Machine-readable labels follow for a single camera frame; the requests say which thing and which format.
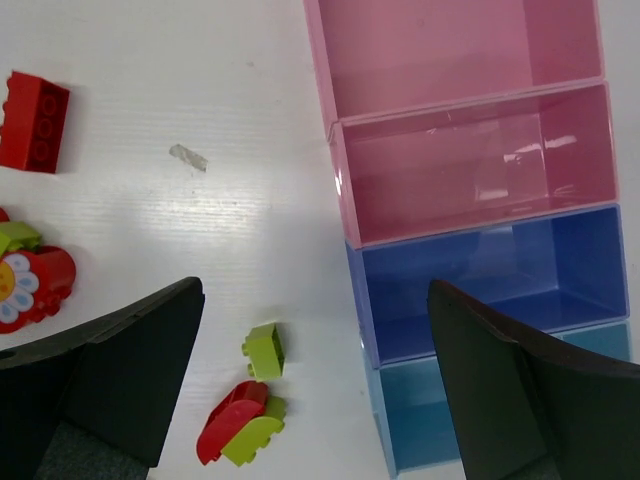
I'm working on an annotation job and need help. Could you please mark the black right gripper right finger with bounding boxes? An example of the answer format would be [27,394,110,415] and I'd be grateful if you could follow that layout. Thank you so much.
[427,280,639,479]

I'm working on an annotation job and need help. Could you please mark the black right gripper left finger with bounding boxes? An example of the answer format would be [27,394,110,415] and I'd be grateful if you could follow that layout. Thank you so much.
[1,277,205,479]

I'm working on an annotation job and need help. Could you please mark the red curved lego brick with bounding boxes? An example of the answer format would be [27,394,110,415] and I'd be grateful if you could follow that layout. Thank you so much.
[196,380,268,465]

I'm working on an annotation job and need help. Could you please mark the green curved lego brick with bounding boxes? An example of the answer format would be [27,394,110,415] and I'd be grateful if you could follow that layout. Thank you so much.
[222,396,287,467]

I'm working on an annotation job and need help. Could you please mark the small green lego brick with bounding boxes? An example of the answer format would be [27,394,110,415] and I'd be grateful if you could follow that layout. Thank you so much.
[241,323,285,382]

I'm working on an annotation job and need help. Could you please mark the red long lego brick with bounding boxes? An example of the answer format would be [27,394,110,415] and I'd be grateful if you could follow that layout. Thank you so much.
[1,71,70,174]

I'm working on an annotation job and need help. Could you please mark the dark blue container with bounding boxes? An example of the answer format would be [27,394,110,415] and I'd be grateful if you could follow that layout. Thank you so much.
[346,205,629,368]

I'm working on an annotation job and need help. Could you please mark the pink near container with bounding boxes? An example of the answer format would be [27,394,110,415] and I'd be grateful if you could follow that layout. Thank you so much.
[330,82,618,248]

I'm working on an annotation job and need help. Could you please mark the clear tape scrap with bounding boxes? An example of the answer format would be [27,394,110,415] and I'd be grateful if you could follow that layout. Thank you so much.
[169,144,208,172]

